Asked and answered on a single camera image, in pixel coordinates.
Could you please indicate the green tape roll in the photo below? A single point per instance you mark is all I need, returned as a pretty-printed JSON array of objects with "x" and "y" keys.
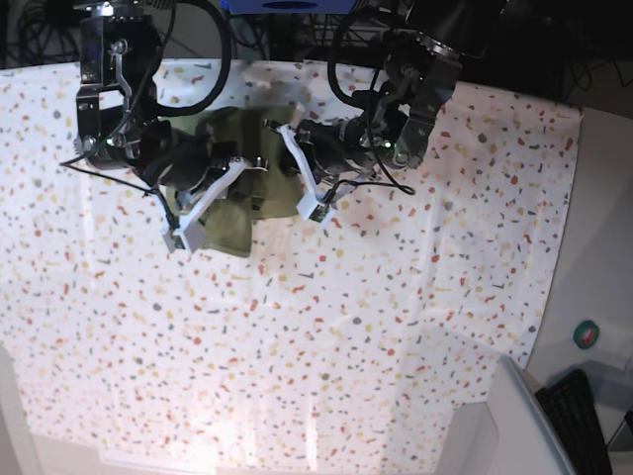
[{"x": 586, "y": 335}]

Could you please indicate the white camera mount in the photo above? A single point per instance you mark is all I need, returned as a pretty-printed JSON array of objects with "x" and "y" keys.
[
  {"x": 319, "y": 202},
  {"x": 188, "y": 233}
]

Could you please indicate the green t-shirt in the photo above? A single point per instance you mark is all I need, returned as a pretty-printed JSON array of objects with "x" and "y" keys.
[{"x": 256, "y": 194}]

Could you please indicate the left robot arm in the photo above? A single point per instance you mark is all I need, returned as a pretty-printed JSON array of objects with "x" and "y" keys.
[{"x": 421, "y": 55}]

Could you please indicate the black keyboard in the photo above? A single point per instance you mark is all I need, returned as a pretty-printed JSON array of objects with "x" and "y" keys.
[{"x": 569, "y": 407}]

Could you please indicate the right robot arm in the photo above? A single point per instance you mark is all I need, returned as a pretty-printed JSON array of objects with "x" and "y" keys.
[{"x": 121, "y": 124}]

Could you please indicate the terrazzo patterned tablecloth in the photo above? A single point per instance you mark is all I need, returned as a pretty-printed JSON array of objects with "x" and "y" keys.
[{"x": 337, "y": 349}]

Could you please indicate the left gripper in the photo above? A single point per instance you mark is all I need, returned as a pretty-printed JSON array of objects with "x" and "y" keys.
[{"x": 335, "y": 149}]

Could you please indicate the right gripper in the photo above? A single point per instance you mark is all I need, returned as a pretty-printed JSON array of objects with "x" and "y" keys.
[{"x": 187, "y": 162}]

